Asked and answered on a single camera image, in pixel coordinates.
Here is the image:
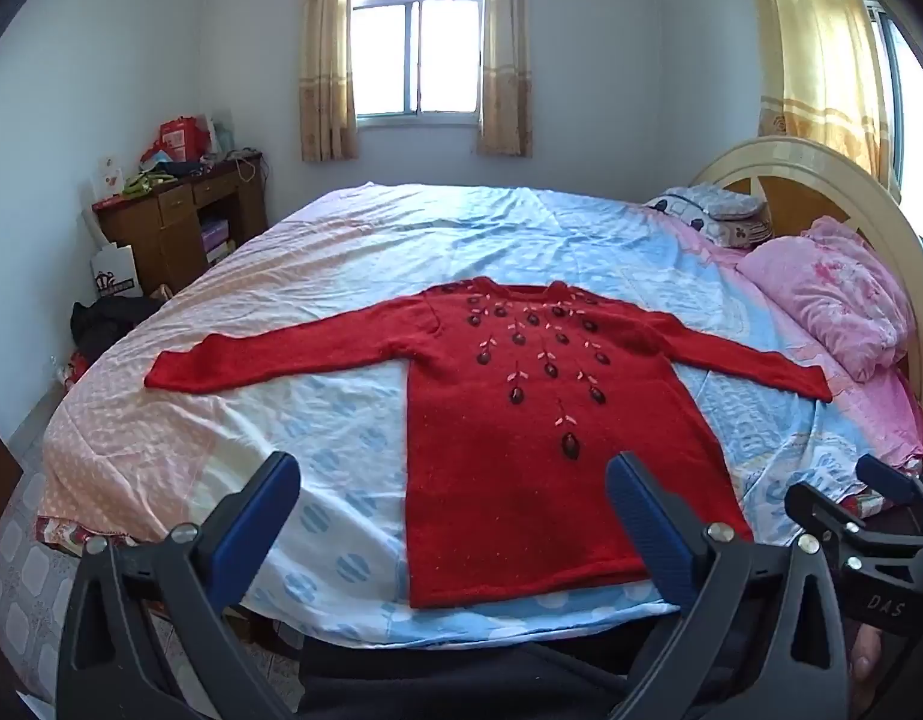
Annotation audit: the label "black bag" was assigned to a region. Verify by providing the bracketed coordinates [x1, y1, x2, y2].
[70, 296, 164, 361]

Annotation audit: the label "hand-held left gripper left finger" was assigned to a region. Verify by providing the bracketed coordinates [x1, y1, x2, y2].
[56, 451, 305, 720]

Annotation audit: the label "bed with patterned quilt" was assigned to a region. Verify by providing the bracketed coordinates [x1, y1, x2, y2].
[37, 181, 923, 646]

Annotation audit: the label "window beside headboard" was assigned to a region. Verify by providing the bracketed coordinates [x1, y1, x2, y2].
[858, 0, 923, 256]

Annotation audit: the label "white card with hearts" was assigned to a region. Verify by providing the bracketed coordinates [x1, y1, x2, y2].
[92, 157, 127, 200]

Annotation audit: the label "cream and wood headboard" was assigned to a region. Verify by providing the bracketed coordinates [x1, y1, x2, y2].
[690, 136, 923, 466]

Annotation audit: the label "pink pillow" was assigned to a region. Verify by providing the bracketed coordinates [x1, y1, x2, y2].
[735, 216, 916, 383]

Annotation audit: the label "red knitted sweater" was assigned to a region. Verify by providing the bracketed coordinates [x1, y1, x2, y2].
[145, 279, 835, 610]

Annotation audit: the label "white paper bag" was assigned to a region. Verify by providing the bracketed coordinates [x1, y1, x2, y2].
[90, 242, 142, 301]

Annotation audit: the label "brown wooden desk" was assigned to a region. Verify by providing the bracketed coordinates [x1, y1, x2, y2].
[92, 152, 271, 295]

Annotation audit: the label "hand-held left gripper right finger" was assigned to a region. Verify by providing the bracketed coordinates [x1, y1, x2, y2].
[606, 451, 853, 720]

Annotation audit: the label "person's right hand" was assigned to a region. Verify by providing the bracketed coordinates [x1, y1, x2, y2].
[851, 624, 887, 700]

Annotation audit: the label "grey dotted pillow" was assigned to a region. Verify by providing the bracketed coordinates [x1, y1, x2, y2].
[686, 186, 763, 223]

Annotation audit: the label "beige patterned curtain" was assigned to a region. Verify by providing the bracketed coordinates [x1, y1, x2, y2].
[474, 0, 536, 160]
[298, 0, 359, 163]

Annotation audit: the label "green cloth item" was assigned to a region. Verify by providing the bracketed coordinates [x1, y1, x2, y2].
[124, 171, 179, 198]

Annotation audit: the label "red gift bag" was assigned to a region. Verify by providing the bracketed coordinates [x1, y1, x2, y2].
[140, 115, 214, 166]

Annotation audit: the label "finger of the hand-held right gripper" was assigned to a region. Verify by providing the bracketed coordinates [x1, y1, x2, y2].
[855, 454, 923, 533]
[785, 481, 919, 567]

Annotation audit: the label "window with sliding panes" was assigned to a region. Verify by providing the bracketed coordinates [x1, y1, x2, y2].
[350, 0, 491, 121]

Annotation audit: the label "person's dark trousers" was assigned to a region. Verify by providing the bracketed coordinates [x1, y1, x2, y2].
[300, 634, 642, 720]

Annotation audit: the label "yellow floral curtain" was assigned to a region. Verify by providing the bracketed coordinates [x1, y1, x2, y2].
[746, 0, 903, 200]

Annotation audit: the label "red flower print pillow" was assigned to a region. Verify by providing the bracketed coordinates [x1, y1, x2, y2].
[712, 214, 775, 250]

